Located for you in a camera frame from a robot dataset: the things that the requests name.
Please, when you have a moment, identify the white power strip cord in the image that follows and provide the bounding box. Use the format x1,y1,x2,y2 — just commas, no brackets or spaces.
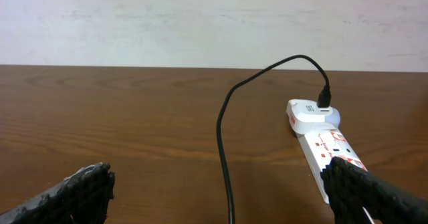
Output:
362,206,376,224

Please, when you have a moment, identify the white USB charger plug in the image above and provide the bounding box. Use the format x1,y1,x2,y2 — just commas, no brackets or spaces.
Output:
286,99,340,135

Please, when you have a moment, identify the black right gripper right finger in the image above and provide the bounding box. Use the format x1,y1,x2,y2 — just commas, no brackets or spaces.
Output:
320,157,427,224

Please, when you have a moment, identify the white power strip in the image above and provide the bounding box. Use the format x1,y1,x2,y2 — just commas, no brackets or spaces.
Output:
296,129,366,204

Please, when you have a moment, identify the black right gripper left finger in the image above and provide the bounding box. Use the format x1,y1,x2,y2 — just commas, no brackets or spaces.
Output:
1,162,115,224

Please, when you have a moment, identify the black USB charging cable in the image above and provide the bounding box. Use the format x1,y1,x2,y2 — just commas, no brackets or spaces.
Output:
215,54,332,224

